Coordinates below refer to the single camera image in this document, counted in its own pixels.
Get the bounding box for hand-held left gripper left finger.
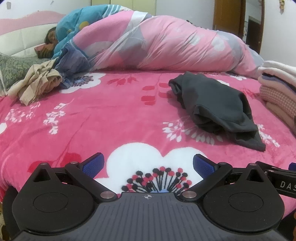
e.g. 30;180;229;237
30;152;118;202

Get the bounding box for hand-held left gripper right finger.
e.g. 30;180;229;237
179;153;271;202

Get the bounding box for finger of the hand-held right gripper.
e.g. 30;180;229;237
255;161;296;173

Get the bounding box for dark grey pants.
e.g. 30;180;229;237
168;71;266;152

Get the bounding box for stack of folded clothes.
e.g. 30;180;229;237
257;60;296;135

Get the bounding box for pink floral blanket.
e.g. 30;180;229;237
0;70;296;202

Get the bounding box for beige cloth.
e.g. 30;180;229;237
8;58;63;106

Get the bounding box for blue grey cloth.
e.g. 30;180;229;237
54;43;93;89

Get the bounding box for green floral pillow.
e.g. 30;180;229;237
0;52;44;96

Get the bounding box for pink patterned quilt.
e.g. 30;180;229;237
54;10;264;80

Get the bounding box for pink white padded headboard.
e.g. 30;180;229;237
0;11;68;57

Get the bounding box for blue patterned quilt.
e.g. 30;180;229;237
55;4;133;58

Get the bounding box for wooden door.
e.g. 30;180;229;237
213;0;247;40

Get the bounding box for wooden door frame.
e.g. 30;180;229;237
245;0;266;56

